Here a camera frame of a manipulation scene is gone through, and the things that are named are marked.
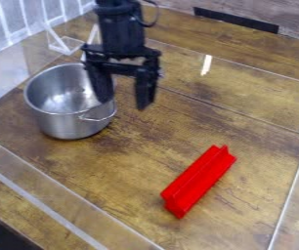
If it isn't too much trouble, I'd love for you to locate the black cable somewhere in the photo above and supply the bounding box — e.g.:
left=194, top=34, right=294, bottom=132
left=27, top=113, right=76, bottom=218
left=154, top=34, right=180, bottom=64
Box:
left=134, top=0, right=162, bottom=28

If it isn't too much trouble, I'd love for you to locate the black strip on table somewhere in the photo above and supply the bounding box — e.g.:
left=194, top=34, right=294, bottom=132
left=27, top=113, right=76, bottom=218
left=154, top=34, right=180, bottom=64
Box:
left=194, top=7, right=279, bottom=34

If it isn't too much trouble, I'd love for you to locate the clear acrylic stand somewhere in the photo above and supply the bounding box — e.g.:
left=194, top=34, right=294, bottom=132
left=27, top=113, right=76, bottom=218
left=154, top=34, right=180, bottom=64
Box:
left=44, top=23, right=102, bottom=62

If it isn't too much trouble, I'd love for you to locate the clear acrylic front panel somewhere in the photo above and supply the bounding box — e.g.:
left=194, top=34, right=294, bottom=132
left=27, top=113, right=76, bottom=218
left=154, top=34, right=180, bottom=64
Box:
left=0, top=145, right=164, bottom=250

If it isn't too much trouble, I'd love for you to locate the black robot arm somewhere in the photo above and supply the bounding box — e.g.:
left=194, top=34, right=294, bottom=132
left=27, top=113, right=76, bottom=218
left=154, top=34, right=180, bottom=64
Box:
left=82, top=0, right=162, bottom=110

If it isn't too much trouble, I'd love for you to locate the red rectangular block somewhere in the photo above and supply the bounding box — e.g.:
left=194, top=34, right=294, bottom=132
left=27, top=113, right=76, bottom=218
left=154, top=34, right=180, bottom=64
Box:
left=160, top=146, right=236, bottom=219

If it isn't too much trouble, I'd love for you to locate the silver metal pot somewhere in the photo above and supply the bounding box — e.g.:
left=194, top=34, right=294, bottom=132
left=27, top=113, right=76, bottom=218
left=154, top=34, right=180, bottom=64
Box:
left=24, top=62, right=118, bottom=140

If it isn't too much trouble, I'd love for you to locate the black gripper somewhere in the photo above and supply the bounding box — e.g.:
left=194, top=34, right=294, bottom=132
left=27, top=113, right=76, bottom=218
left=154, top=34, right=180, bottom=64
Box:
left=82, top=4, right=162, bottom=110

